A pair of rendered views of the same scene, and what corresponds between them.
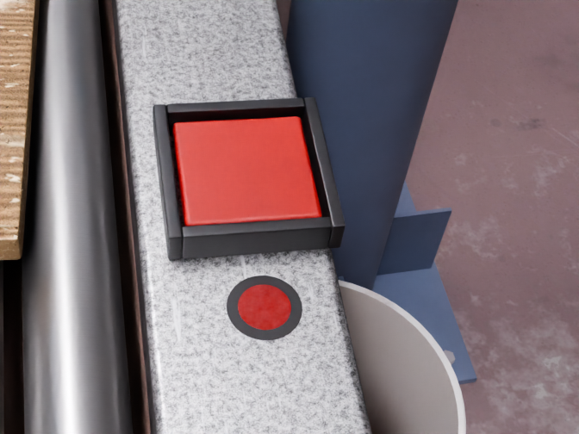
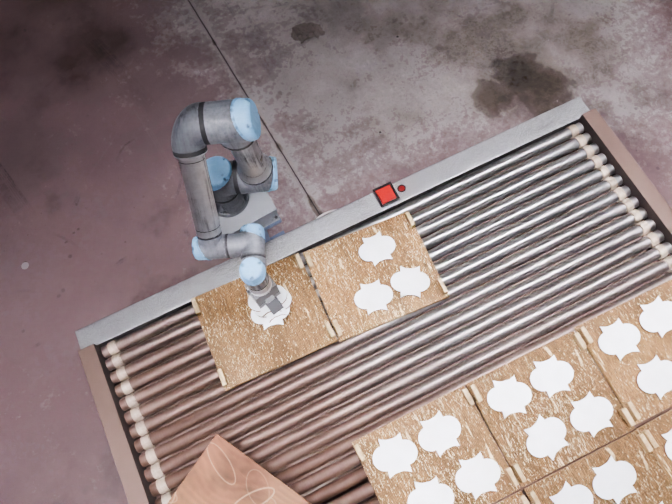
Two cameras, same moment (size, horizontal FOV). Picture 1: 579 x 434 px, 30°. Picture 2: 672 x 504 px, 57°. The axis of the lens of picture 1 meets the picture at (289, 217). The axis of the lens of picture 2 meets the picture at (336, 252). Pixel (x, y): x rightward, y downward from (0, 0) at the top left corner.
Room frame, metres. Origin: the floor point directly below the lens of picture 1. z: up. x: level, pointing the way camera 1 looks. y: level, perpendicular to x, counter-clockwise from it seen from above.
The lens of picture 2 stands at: (0.55, 0.98, 3.00)
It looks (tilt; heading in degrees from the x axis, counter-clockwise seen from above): 70 degrees down; 268
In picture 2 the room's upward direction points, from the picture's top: 8 degrees counter-clockwise
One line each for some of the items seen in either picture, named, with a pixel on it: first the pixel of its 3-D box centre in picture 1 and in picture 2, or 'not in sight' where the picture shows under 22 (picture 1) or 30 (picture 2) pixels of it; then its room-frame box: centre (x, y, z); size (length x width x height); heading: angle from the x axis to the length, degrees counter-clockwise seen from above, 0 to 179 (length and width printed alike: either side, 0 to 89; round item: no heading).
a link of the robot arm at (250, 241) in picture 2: not in sight; (247, 243); (0.79, 0.26, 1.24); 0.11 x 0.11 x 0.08; 85
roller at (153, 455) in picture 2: not in sight; (405, 330); (0.34, 0.53, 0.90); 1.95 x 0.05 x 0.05; 17
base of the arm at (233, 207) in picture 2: not in sight; (225, 192); (0.88, -0.05, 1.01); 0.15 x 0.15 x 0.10
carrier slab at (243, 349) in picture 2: not in sight; (263, 319); (0.81, 0.42, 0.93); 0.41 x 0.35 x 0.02; 15
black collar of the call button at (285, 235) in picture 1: (245, 175); (386, 194); (0.31, 0.02, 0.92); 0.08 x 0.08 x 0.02; 17
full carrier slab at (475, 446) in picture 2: not in sight; (434, 464); (0.33, 0.98, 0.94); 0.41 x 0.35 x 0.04; 17
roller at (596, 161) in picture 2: not in sight; (372, 269); (0.41, 0.29, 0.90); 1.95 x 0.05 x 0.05; 17
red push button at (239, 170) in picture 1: (245, 176); (386, 194); (0.31, 0.02, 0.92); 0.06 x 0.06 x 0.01; 17
